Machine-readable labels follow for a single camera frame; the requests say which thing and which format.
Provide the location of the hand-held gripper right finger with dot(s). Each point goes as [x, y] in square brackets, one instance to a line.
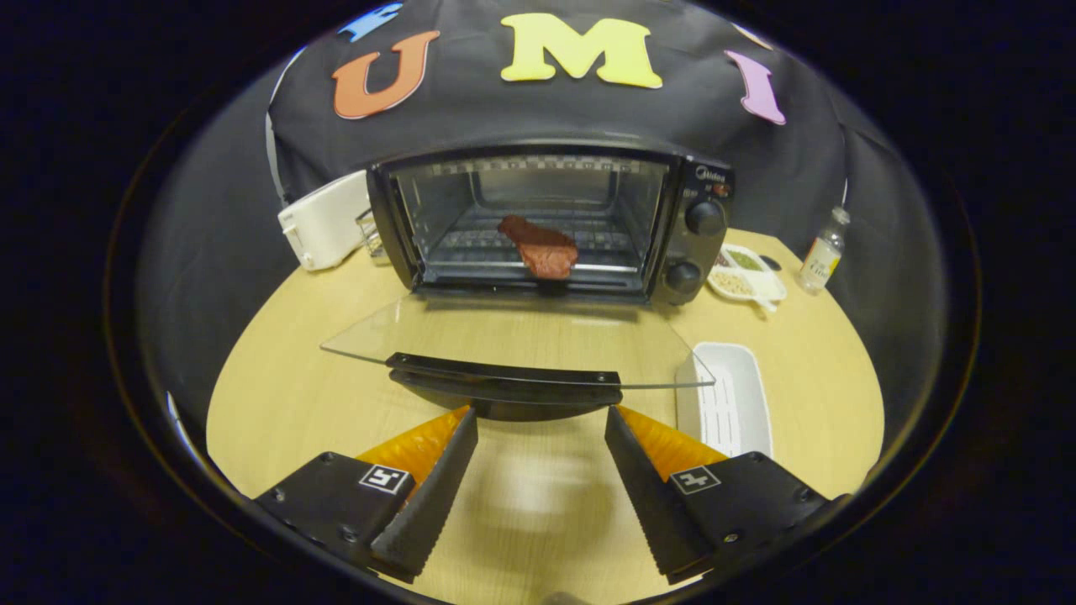
[651, 496]

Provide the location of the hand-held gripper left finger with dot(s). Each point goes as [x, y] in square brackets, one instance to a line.
[429, 500]

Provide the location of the black toaster oven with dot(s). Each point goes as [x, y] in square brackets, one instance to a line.
[693, 248]

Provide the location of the brown meat steak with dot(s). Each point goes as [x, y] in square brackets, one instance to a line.
[542, 248]

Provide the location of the white bread toaster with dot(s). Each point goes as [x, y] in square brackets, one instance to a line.
[324, 223]

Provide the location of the white rectangular tray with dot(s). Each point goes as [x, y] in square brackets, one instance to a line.
[731, 403]

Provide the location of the white divided dish with beans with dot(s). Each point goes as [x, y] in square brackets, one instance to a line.
[740, 281]

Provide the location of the clear glass bottle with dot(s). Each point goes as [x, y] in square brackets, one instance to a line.
[822, 256]

